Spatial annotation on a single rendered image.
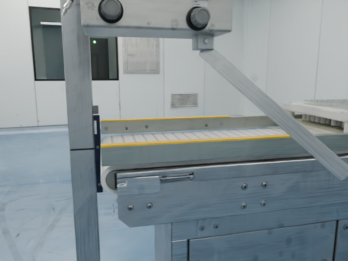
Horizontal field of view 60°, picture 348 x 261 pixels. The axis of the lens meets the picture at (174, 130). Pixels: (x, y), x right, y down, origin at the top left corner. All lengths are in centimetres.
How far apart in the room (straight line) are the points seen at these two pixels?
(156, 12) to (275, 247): 53
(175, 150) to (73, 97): 35
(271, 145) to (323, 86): 438
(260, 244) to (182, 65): 535
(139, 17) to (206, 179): 28
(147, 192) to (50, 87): 504
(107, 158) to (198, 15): 25
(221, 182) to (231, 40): 593
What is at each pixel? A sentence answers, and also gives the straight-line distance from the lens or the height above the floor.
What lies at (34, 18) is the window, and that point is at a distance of 557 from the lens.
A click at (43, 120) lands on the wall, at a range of 555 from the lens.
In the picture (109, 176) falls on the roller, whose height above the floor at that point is 79.
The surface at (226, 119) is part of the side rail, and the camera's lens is 82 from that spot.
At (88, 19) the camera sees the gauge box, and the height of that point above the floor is 102.
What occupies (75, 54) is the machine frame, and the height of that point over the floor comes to 100.
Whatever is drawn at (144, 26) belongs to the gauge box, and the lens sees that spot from 45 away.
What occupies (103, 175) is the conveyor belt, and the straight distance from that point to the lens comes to 52.
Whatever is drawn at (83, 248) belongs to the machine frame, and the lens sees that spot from 89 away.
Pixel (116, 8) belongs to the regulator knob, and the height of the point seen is 104.
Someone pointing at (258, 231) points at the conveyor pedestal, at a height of 63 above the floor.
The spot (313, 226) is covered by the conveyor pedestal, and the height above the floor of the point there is 62.
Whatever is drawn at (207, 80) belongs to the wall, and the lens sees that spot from 613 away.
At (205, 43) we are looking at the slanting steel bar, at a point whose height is 100.
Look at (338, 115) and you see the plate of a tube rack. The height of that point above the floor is 87.
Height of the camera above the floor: 95
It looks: 10 degrees down
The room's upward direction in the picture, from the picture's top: straight up
